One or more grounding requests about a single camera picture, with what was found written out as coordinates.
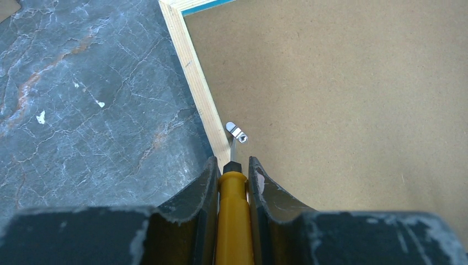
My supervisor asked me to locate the silver frame retaining clip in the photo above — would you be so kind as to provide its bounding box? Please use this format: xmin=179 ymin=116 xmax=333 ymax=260
xmin=225 ymin=121 xmax=248 ymax=144

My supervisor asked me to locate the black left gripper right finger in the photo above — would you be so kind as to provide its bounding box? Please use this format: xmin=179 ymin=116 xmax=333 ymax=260
xmin=248 ymin=156 xmax=316 ymax=264

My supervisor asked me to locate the small wooden cube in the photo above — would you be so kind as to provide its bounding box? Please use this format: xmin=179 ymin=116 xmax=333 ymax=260
xmin=0 ymin=0 xmax=21 ymax=22

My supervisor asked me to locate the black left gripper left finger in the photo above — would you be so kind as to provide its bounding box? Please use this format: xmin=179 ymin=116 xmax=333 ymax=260
xmin=141 ymin=156 xmax=220 ymax=264

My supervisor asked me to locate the yellow handled screwdriver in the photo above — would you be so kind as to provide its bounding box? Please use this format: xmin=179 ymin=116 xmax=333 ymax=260
xmin=215 ymin=137 xmax=254 ymax=264

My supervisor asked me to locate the blue wooden picture frame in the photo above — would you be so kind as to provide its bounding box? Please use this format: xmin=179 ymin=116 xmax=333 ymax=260
xmin=159 ymin=1 xmax=230 ymax=171

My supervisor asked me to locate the brown frame backing board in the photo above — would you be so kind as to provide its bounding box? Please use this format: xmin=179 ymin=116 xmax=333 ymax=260
xmin=185 ymin=1 xmax=467 ymax=243

